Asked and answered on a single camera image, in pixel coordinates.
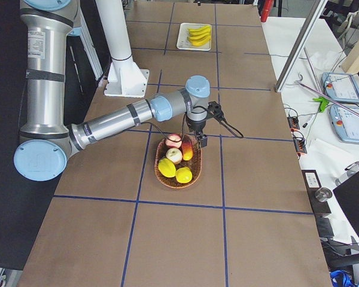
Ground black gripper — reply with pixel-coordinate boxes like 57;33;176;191
186;118;208;148

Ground yellow banana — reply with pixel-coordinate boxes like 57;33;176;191
188;36;211;47
188;32;211;42
188;25;211;36

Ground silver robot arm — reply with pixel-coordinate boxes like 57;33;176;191
14;1;210;181

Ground brown wicker basket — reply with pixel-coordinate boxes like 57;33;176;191
154;135;202;189

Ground dark red mango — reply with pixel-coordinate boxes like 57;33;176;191
181;140;193;161

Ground red pink apple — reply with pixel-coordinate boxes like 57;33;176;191
165;133;182;149

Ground pale green-red apple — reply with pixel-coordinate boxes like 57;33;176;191
166;148;182;164

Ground cream bear tray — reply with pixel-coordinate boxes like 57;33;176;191
177;23;212;51

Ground white pillar with base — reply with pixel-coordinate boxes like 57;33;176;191
96;0;150;98

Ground long reacher grabber tool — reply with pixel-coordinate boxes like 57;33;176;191
294;80;359;118

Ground black box with label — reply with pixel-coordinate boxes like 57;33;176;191
302;170;331;217

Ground silver metal cup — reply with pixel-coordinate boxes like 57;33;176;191
314;187;333;203

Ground far blue teach pendant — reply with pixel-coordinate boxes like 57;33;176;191
321;72;359;104

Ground blue teach pendant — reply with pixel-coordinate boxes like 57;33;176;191
321;72;359;104
329;105;359;144

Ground red fire extinguisher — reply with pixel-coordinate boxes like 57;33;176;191
260;0;273;23

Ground near blue teach pendant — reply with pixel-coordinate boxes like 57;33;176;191
329;105;359;144

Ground black camera cable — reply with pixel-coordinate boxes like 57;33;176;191
194;106;245;139

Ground aluminium frame post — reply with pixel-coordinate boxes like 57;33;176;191
275;0;327;92

